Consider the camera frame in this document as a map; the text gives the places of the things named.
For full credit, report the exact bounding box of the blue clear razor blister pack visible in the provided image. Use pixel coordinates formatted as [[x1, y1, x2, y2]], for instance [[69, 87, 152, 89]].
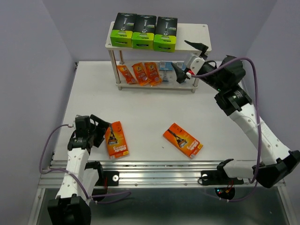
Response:
[[158, 61, 173, 83]]

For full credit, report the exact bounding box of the orange BIC razor bag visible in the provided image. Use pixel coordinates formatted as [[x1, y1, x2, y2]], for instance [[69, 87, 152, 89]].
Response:
[[144, 62, 162, 86], [117, 65, 137, 84], [132, 62, 150, 86]]

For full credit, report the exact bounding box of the orange Gillette Fusion pack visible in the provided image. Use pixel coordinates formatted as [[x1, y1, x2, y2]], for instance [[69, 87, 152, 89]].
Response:
[[105, 121, 129, 160], [163, 123, 203, 159]]

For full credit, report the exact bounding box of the black green razor box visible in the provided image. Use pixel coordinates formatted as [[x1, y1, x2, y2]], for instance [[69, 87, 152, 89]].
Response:
[[153, 16, 178, 53], [110, 13, 137, 48]]

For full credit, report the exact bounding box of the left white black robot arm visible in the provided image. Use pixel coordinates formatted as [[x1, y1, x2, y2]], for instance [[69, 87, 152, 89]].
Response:
[[47, 114, 110, 225]]

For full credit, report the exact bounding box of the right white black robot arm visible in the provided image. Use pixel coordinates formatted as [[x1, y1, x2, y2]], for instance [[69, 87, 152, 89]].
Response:
[[172, 41, 300, 188]]

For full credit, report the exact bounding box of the white two-tier shelf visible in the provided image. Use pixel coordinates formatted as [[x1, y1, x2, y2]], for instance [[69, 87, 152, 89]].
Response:
[[105, 21, 212, 93]]

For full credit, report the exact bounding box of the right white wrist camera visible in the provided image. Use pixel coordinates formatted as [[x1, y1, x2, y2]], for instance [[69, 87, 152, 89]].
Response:
[[184, 53, 205, 79]]

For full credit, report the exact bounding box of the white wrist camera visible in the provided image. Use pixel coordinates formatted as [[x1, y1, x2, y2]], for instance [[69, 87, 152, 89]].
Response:
[[184, 53, 205, 79], [67, 114, 81, 128]]

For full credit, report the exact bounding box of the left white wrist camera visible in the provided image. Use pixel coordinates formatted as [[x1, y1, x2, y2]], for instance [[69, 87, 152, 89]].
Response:
[[67, 114, 81, 128]]

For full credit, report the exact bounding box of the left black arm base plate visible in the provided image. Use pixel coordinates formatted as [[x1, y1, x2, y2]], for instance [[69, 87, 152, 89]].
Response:
[[95, 171, 120, 187]]

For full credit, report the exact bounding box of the aluminium rail frame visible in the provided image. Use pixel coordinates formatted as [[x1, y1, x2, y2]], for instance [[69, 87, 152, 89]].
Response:
[[28, 61, 287, 225]]

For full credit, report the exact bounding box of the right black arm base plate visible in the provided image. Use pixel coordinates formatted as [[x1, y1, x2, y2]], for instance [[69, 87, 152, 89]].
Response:
[[198, 159, 244, 186]]

